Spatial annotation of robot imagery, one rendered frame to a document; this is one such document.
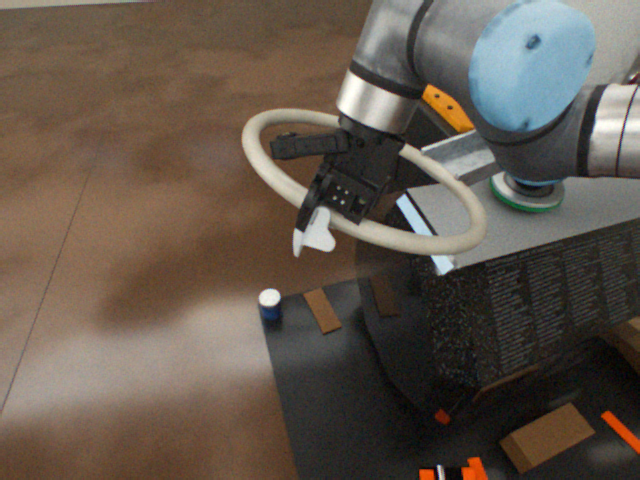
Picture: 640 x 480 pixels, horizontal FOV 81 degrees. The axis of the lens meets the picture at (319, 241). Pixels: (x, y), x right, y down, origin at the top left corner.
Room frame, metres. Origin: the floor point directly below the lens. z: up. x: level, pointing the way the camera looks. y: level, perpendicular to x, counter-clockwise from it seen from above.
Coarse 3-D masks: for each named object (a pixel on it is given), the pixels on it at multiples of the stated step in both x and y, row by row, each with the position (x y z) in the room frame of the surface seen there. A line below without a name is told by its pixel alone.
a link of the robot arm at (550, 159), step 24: (576, 96) 0.34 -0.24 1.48; (600, 96) 0.33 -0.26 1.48; (624, 96) 0.32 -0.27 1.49; (576, 120) 0.32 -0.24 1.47; (600, 120) 0.31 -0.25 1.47; (624, 120) 0.30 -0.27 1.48; (504, 144) 0.32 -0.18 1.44; (528, 144) 0.31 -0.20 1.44; (552, 144) 0.32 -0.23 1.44; (576, 144) 0.30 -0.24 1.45; (600, 144) 0.30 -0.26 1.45; (624, 144) 0.28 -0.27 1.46; (504, 168) 0.36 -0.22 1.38; (528, 168) 0.33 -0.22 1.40; (552, 168) 0.31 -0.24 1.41; (576, 168) 0.30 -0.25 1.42; (600, 168) 0.29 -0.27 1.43; (624, 168) 0.28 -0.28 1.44
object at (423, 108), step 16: (416, 112) 1.75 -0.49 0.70; (432, 112) 1.68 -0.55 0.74; (416, 128) 1.72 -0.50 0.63; (432, 128) 1.60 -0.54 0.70; (448, 128) 1.53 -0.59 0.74; (416, 144) 1.71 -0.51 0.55; (400, 160) 1.82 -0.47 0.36; (400, 176) 1.79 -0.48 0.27; (416, 176) 1.64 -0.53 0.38; (384, 192) 1.94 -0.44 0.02
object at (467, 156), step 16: (432, 144) 0.77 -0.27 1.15; (448, 144) 0.78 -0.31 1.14; (464, 144) 0.81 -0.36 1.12; (480, 144) 0.84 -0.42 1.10; (448, 160) 0.76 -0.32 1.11; (464, 160) 0.77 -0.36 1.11; (480, 160) 0.77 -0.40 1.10; (432, 176) 0.70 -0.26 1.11; (464, 176) 0.65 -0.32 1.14; (480, 176) 0.69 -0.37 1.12
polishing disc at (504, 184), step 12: (492, 180) 0.95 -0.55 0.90; (504, 180) 0.94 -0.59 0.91; (504, 192) 0.88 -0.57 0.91; (516, 192) 0.88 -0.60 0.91; (528, 192) 0.88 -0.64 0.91; (540, 192) 0.88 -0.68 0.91; (552, 192) 0.88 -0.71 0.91; (528, 204) 0.83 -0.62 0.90; (540, 204) 0.83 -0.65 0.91; (552, 204) 0.83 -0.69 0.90
